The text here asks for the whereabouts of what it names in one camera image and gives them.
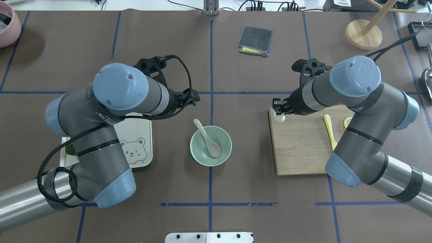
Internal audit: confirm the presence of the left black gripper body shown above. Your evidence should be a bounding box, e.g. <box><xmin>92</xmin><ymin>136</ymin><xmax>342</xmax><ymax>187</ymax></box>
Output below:
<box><xmin>171</xmin><ymin>90</ymin><xmax>193</xmax><ymax>112</ymax></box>

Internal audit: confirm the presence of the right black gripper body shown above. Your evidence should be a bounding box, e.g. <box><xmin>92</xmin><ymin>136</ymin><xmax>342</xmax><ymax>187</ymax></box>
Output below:
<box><xmin>285</xmin><ymin>89</ymin><xmax>308</xmax><ymax>116</ymax></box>

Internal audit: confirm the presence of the white steamed bun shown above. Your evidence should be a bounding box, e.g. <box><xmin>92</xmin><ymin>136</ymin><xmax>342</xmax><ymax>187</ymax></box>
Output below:
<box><xmin>274</xmin><ymin>115</ymin><xmax>286</xmax><ymax>123</ymax></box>

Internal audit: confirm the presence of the white ceramic spoon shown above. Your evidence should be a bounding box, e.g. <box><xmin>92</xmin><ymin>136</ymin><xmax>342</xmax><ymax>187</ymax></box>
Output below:
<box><xmin>193</xmin><ymin>118</ymin><xmax>222</xmax><ymax>158</ymax></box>

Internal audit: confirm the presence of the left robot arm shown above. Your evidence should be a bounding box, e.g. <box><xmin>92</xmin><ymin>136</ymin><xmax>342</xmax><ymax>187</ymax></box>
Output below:
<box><xmin>1</xmin><ymin>59</ymin><xmax>200</xmax><ymax>232</ymax></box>

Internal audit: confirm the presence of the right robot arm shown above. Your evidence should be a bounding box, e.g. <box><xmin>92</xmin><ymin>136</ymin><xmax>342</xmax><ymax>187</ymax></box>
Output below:
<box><xmin>272</xmin><ymin>56</ymin><xmax>432</xmax><ymax>216</ymax></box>

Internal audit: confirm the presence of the light green bowl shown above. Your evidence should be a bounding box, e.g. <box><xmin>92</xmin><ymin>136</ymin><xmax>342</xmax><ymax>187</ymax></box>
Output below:
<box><xmin>190</xmin><ymin>126</ymin><xmax>233</xmax><ymax>167</ymax></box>

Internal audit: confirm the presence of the pink bowl with ice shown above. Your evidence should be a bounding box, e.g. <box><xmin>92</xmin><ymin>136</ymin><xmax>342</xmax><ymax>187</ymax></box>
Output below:
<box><xmin>0</xmin><ymin>1</ymin><xmax>21</xmax><ymax>48</ymax></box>

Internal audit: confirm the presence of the yellow plastic knife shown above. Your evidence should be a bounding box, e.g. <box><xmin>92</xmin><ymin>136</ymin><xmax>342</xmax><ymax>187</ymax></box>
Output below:
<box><xmin>323</xmin><ymin>114</ymin><xmax>338</xmax><ymax>151</ymax></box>

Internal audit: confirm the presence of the bamboo cutting board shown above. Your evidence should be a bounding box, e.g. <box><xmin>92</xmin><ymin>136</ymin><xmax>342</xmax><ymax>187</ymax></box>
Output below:
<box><xmin>268</xmin><ymin>106</ymin><xmax>354</xmax><ymax>176</ymax></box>

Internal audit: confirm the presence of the lemon slice top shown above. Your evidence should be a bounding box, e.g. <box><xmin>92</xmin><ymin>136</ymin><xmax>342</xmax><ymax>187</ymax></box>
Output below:
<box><xmin>343</xmin><ymin>117</ymin><xmax>352</xmax><ymax>130</ymax></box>

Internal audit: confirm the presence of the yellow sponge cloth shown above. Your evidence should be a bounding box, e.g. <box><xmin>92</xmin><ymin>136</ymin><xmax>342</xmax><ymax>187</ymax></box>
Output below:
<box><xmin>239</xmin><ymin>47</ymin><xmax>269</xmax><ymax>57</ymax></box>

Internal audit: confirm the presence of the grey folded cloth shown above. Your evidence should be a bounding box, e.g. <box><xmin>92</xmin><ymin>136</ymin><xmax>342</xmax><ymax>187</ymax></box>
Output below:
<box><xmin>238</xmin><ymin>26</ymin><xmax>273</xmax><ymax>54</ymax></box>

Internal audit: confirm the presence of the wooden mug tree stand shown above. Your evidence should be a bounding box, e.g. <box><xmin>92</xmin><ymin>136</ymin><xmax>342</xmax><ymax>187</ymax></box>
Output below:
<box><xmin>345</xmin><ymin>0</ymin><xmax>416</xmax><ymax>50</ymax></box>

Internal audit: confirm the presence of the aluminium frame post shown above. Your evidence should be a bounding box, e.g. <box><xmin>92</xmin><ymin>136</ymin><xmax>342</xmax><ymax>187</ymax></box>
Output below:
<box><xmin>203</xmin><ymin>0</ymin><xmax>220</xmax><ymax>16</ymax></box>

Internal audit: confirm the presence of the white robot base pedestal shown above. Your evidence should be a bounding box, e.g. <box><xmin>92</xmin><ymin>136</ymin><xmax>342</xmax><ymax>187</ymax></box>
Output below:
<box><xmin>165</xmin><ymin>231</ymin><xmax>254</xmax><ymax>243</ymax></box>

